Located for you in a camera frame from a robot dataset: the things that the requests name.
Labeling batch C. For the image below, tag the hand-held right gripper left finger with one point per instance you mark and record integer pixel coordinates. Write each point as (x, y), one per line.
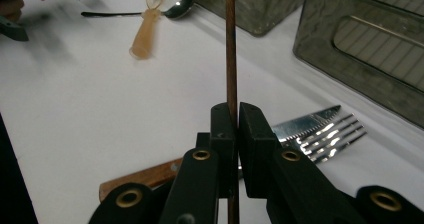
(225, 144)

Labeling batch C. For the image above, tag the smoky transparent plastic bin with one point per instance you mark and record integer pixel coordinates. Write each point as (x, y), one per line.
(260, 7)
(316, 44)

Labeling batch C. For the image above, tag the wooden spatula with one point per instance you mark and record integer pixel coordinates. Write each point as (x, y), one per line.
(145, 34)

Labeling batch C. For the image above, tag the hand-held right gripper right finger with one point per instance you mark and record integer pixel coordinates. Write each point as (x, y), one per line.
(256, 150)

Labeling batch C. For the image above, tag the white table cover sheet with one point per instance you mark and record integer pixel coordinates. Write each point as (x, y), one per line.
(100, 100)

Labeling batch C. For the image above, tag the dark brown chopstick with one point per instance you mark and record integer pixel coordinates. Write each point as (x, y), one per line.
(231, 50)

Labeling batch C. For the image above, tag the metal spoon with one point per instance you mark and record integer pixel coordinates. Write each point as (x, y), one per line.
(176, 10)

